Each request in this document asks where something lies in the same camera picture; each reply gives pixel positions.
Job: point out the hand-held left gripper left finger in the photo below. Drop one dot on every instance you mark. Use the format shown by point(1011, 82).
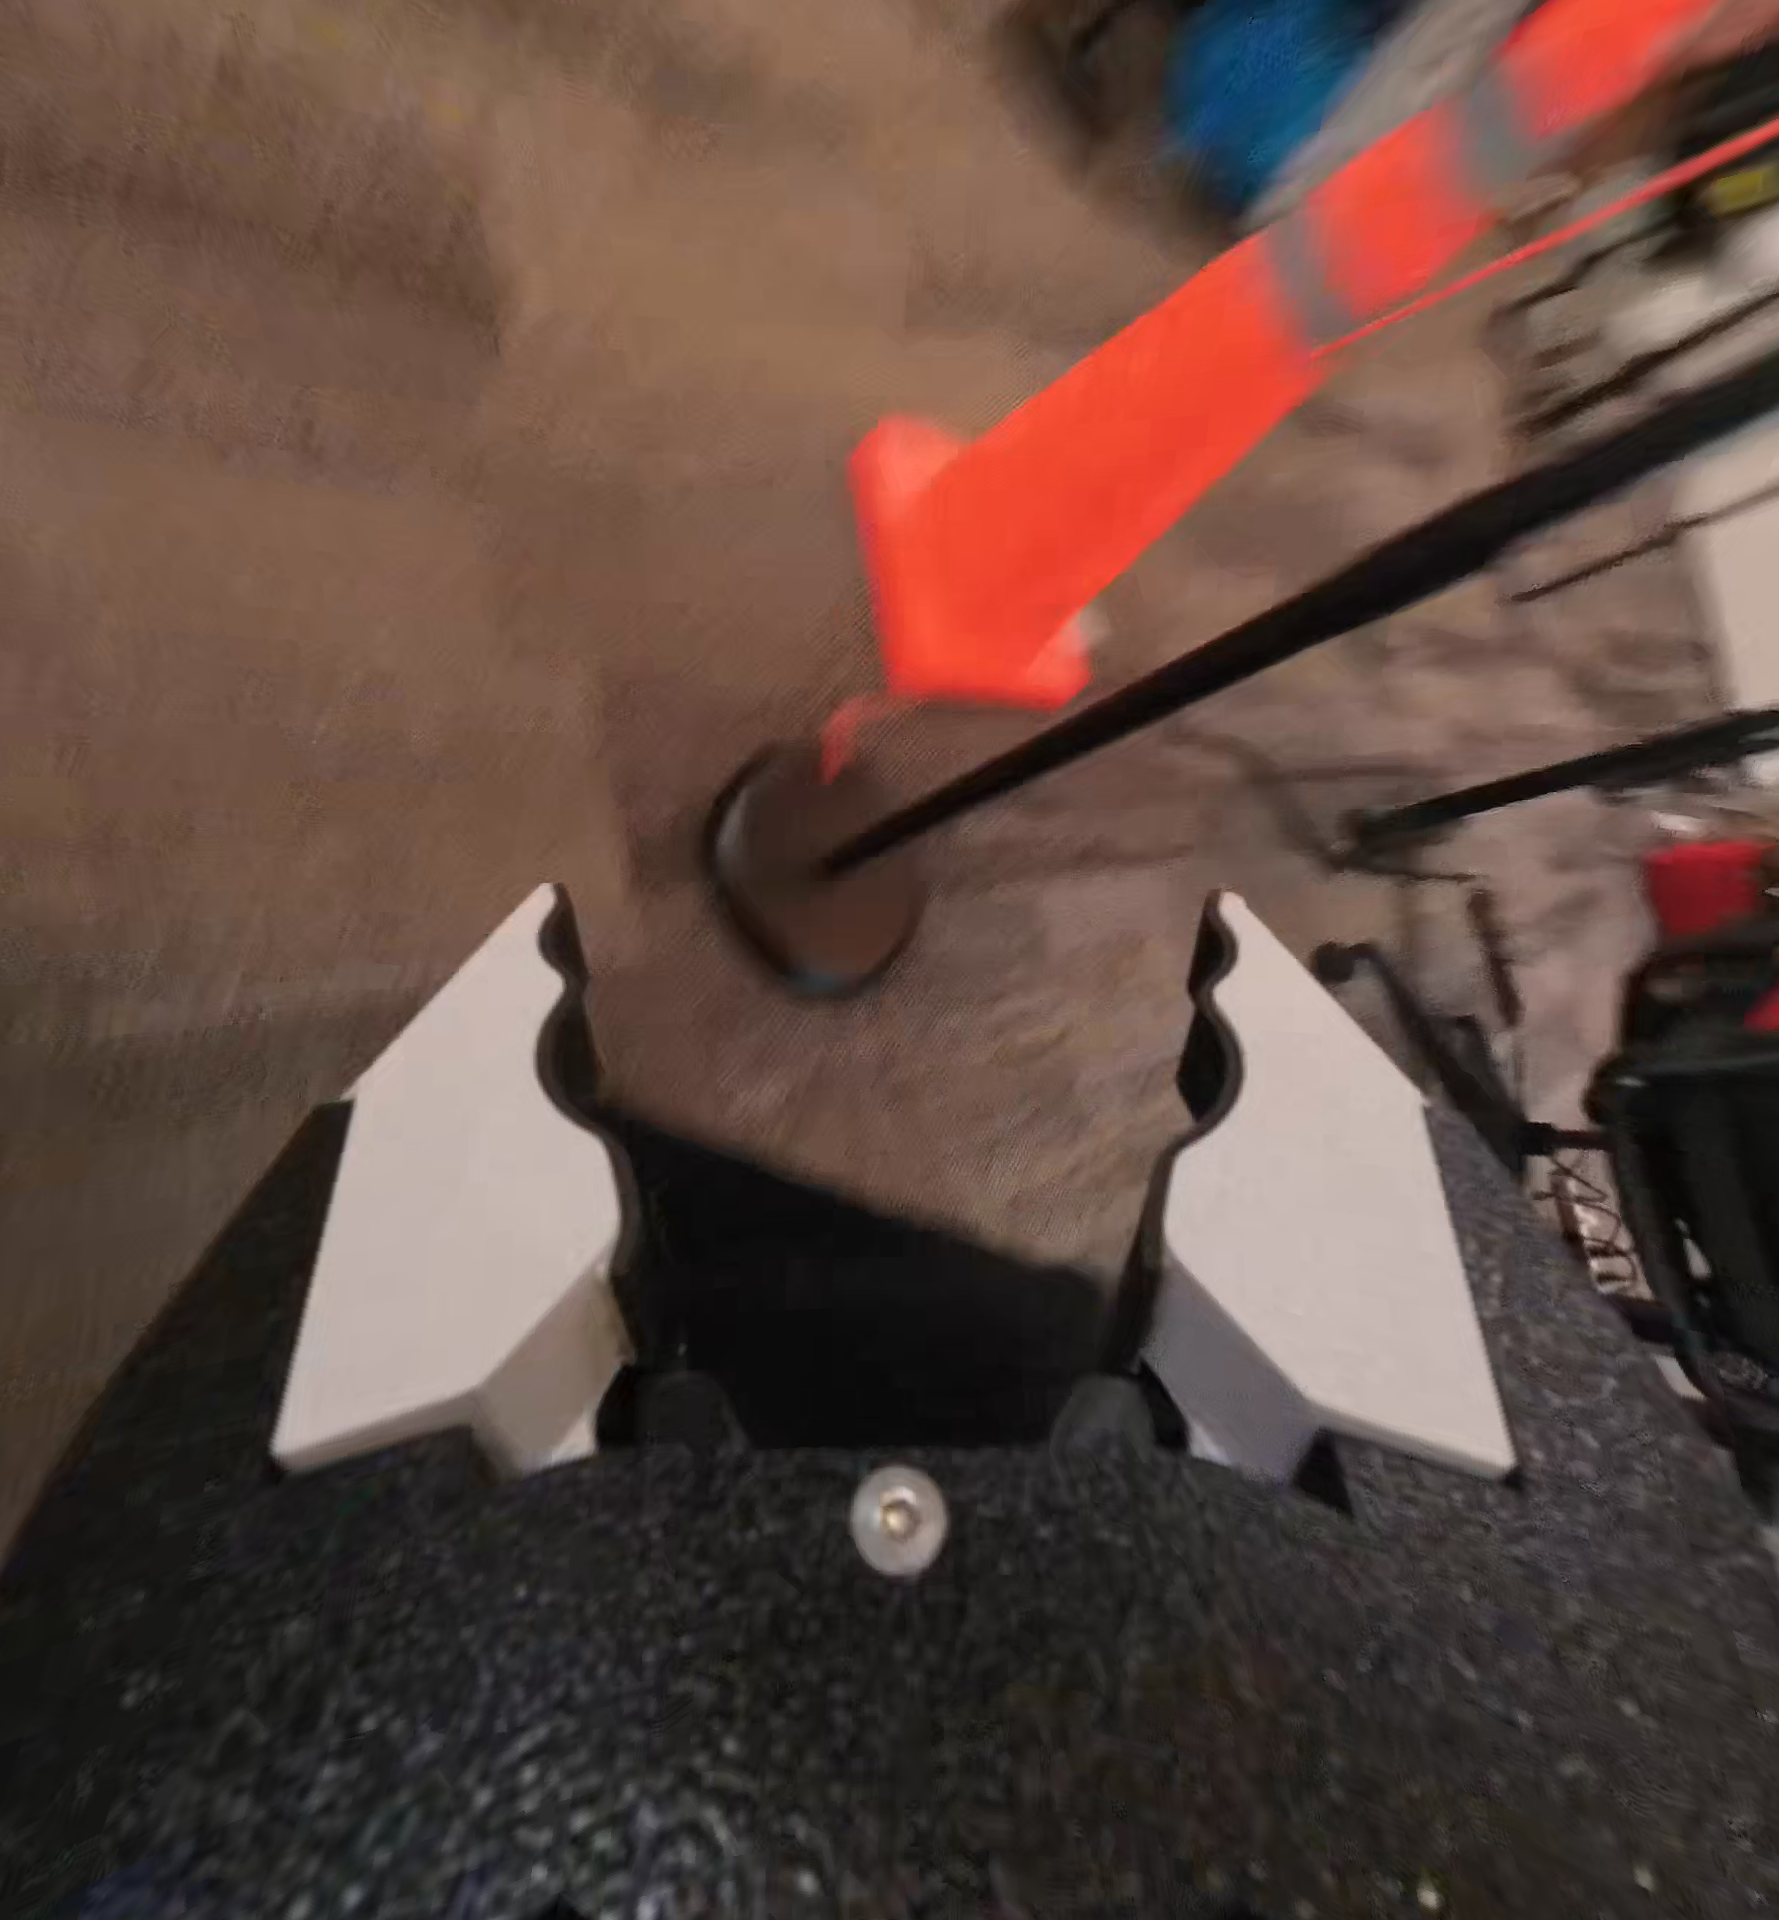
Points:
point(455, 1228)

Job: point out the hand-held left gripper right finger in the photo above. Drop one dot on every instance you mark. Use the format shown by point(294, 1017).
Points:
point(1322, 1228)

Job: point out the black red device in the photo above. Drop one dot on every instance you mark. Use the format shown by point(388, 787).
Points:
point(1742, 1167)

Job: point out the black stand pole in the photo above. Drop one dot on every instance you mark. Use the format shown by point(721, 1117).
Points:
point(801, 902)

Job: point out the orange striped traffic cone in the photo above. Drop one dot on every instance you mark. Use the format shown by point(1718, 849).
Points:
point(1041, 510)

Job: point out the blue bag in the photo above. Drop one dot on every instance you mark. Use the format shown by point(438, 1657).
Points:
point(1264, 90)

